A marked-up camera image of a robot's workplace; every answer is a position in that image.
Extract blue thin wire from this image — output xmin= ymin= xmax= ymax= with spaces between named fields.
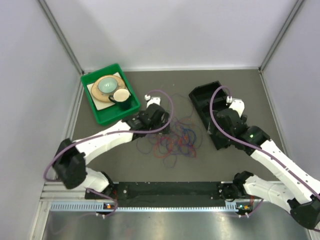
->
xmin=179 ymin=126 xmax=198 ymax=148

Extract red thin wires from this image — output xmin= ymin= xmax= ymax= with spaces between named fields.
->
xmin=152 ymin=117 xmax=196 ymax=159

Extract purple thin wires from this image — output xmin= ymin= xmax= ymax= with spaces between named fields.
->
xmin=136 ymin=92 xmax=198 ymax=170

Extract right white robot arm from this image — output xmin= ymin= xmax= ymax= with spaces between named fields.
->
xmin=210 ymin=107 xmax=320 ymax=230

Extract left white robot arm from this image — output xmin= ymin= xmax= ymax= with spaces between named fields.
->
xmin=52 ymin=103 xmax=170 ymax=199

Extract black three-compartment tray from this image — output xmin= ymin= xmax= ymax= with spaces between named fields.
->
xmin=188 ymin=81 xmax=231 ymax=150

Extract dark green mug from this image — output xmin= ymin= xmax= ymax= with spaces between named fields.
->
xmin=108 ymin=89 xmax=132 ymax=110

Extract green plastic bin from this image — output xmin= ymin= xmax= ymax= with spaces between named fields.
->
xmin=80 ymin=63 xmax=141 ymax=126

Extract light teal bowl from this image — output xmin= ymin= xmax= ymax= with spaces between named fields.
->
xmin=98 ymin=76 xmax=118 ymax=94

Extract wooden round plate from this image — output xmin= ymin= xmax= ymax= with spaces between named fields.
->
xmin=91 ymin=75 xmax=126 ymax=102

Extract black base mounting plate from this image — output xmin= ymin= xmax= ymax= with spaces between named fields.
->
xmin=84 ymin=181 xmax=263 ymax=202

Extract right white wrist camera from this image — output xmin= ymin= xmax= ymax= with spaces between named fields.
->
xmin=226 ymin=96 xmax=245 ymax=118

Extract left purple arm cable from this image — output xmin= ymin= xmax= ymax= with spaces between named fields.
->
xmin=43 ymin=89 xmax=175 ymax=182

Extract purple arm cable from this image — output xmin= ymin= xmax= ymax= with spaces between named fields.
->
xmin=209 ymin=85 xmax=320 ymax=196
xmin=43 ymin=89 xmax=175 ymax=182

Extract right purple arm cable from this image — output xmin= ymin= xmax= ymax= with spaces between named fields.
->
xmin=209 ymin=85 xmax=320 ymax=196

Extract slotted grey cable duct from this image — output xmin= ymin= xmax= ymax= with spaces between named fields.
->
xmin=50 ymin=201 xmax=239 ymax=213

